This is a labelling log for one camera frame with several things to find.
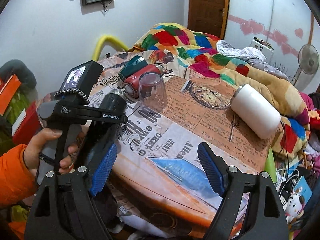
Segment black steel thermos cup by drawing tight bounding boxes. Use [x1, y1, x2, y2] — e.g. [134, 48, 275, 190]
[99, 89, 127, 120]

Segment red thermos cup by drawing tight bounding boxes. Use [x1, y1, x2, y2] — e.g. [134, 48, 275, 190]
[124, 64, 163, 99]

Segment white thermos cup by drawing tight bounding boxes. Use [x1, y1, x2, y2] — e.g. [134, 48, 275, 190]
[231, 84, 281, 140]

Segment dark green faceted cup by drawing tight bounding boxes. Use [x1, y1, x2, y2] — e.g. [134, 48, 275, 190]
[118, 55, 148, 81]

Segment clear plastic cup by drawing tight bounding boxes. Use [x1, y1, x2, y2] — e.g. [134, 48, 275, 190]
[139, 76, 167, 113]

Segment person's left hand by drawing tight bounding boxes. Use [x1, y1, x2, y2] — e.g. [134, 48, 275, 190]
[23, 128, 80, 177]

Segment red box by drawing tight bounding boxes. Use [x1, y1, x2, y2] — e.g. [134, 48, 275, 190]
[12, 101, 41, 145]

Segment newspaper print tablecloth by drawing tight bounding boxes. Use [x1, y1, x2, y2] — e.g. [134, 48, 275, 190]
[37, 51, 273, 239]

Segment orange jacket sleeve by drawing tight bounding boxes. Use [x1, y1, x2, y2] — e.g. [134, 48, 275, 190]
[1, 144, 36, 209]

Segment white cat plush toy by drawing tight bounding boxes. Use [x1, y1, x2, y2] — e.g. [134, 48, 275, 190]
[285, 192, 305, 224]

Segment grey crumpled bedding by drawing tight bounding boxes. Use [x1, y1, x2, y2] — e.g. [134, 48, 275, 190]
[246, 57, 289, 81]

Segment colourful patchwork blanket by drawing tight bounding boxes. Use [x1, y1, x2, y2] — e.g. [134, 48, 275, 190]
[130, 23, 310, 160]

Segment white patterned garment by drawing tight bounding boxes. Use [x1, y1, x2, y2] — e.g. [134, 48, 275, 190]
[216, 40, 266, 61]

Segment standing electric fan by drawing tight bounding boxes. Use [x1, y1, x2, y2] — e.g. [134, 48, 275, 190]
[291, 43, 319, 86]

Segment brown wooden door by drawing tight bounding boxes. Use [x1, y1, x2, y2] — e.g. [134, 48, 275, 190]
[188, 0, 229, 39]

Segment frosted sliding wardrobe doors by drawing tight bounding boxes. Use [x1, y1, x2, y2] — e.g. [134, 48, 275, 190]
[224, 0, 319, 78]

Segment yellow padded bed rail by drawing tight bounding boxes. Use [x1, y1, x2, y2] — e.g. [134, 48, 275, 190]
[91, 35, 129, 61]

